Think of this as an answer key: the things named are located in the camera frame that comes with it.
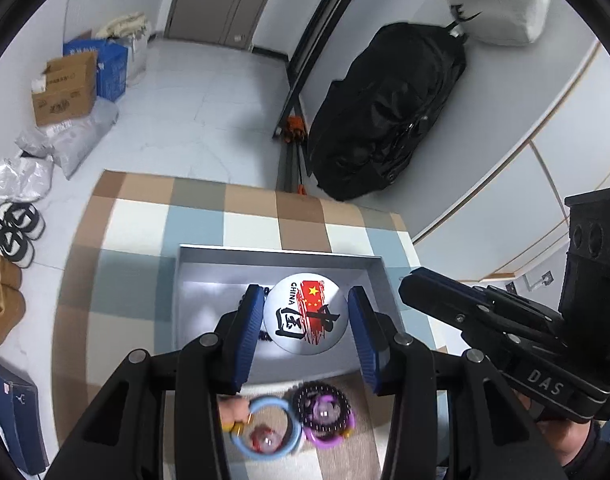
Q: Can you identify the pink pig figurine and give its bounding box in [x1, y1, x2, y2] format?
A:
[217, 396, 251, 431]

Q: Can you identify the white China flag badge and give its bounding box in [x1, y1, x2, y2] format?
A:
[263, 273, 348, 356]

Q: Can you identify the person's right hand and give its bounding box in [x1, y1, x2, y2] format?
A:
[534, 419, 605, 478]

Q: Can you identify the navy Jordan shoe box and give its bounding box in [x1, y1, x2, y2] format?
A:
[0, 364, 49, 476]

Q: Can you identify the checkered table mat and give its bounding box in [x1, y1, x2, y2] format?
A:
[49, 169, 452, 480]

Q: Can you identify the tan suede boot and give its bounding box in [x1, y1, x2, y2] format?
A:
[0, 285, 26, 346]
[0, 256, 22, 289]

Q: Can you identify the silver phone box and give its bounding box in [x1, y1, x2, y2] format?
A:
[171, 245, 404, 391]

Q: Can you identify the black hanging backpack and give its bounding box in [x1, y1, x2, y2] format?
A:
[307, 22, 468, 202]

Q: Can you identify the orange clamp on floor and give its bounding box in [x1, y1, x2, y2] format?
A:
[281, 115, 306, 143]

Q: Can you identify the black and white sneaker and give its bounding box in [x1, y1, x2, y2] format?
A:
[0, 203, 46, 240]

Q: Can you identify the black coat rack stand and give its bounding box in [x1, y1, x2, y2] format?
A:
[273, 0, 352, 192]

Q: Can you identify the crumpled clear plastic bag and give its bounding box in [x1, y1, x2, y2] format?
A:
[0, 157, 54, 205]

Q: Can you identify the grey plastic mailer bag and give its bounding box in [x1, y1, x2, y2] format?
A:
[16, 98, 119, 180]

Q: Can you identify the brown cardboard box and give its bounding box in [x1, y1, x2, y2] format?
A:
[32, 51, 96, 127]

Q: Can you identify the blue cardboard box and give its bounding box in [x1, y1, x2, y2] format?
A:
[63, 39, 128, 102]

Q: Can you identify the beige tote bag on floor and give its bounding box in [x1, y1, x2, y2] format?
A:
[94, 12, 151, 87]

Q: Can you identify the purple plastic ring toy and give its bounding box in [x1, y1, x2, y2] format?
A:
[301, 392, 356, 450]

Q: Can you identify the light blue plastic ring toy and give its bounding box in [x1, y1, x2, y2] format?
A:
[229, 396, 304, 462]

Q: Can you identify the dark purple bead bracelet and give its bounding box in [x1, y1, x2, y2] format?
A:
[290, 380, 354, 434]

